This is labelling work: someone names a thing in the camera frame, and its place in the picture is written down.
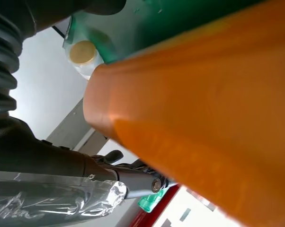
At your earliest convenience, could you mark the green plastic bottle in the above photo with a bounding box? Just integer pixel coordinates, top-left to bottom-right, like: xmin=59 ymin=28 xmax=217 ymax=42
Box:
xmin=137 ymin=187 xmax=168 ymax=214

